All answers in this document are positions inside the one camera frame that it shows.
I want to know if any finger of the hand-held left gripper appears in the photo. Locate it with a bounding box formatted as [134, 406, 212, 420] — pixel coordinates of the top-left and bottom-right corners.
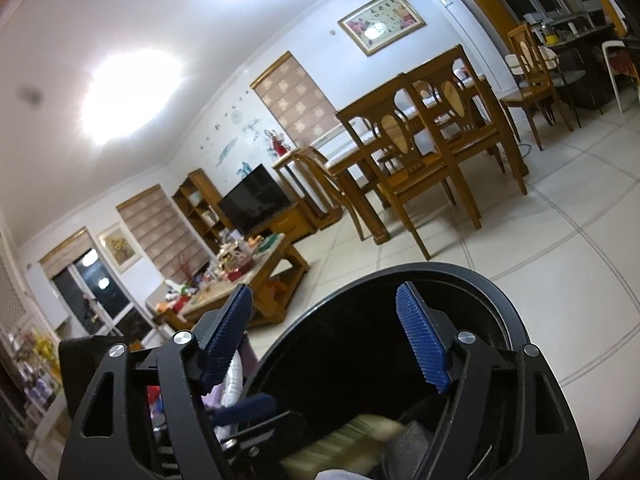
[212, 394, 278, 426]
[220, 410, 306, 456]

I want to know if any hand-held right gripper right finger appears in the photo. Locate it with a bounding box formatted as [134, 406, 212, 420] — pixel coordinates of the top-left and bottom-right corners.
[395, 282, 586, 480]

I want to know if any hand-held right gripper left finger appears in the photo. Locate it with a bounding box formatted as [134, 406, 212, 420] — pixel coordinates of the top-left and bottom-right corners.
[59, 284, 253, 480]

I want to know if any yellow paper wrapper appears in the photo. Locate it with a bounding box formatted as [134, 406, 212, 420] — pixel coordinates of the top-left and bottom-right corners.
[280, 412, 406, 476]

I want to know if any black round trash bin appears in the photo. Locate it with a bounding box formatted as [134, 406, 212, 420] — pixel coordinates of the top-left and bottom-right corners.
[239, 262, 532, 480]

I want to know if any purple printed blanket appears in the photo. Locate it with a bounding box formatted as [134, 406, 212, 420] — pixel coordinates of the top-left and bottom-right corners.
[202, 347, 247, 408]

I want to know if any yellow flower bunch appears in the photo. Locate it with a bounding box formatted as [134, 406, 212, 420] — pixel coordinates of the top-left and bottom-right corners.
[27, 332, 61, 366]

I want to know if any glass balcony door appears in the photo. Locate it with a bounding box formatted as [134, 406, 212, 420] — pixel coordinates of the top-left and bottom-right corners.
[40, 227, 156, 346]

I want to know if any wooden coffee table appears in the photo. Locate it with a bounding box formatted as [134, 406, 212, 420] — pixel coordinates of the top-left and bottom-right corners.
[152, 232, 311, 331]

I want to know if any grey crumpled bag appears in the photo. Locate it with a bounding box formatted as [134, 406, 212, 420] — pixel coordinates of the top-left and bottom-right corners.
[384, 420, 437, 480]

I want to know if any framed sunflower painting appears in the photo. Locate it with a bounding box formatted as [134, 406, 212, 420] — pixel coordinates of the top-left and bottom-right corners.
[97, 222, 143, 275]

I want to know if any beige striped roller blind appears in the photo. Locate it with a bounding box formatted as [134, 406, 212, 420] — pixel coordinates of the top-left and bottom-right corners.
[116, 185, 211, 281]

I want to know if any wooden shelf unit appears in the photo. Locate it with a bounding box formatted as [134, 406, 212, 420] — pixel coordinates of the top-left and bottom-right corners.
[172, 169, 236, 261]

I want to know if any wooden television cabinet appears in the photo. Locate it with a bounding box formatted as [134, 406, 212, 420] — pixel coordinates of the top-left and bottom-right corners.
[260, 200, 346, 243]

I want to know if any black flat television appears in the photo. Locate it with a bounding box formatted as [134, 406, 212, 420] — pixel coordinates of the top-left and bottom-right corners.
[218, 164, 293, 236]

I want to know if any wooden dining chair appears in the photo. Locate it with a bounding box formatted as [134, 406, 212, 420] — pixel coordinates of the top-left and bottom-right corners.
[500, 24, 576, 151]
[336, 77, 483, 261]
[405, 45, 529, 196]

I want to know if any wooden curved-back chair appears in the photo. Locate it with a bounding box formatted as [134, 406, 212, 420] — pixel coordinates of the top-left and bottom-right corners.
[272, 146, 367, 241]

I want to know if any wooden dining table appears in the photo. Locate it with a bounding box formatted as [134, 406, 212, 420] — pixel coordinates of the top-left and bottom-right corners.
[320, 72, 529, 196]

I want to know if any beige checked roller blind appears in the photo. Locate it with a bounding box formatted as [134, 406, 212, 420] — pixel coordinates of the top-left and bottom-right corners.
[250, 51, 346, 151]

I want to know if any round ceiling lamp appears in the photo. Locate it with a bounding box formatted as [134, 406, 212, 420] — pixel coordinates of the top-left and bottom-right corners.
[80, 47, 186, 143]

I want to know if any white standing air conditioner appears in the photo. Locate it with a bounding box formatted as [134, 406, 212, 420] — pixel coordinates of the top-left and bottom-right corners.
[430, 0, 523, 101]

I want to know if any framed flower picture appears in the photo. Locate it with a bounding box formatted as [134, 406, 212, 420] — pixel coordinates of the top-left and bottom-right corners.
[337, 0, 427, 57]

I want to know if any dark sideboard counter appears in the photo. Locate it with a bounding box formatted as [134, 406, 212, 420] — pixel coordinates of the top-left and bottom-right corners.
[525, 10, 632, 111]

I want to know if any white metal chair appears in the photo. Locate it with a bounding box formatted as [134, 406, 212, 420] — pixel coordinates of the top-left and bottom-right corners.
[602, 39, 640, 113]

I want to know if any group of blue wall stickers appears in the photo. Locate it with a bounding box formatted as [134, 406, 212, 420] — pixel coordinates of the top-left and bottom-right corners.
[200, 90, 263, 176]

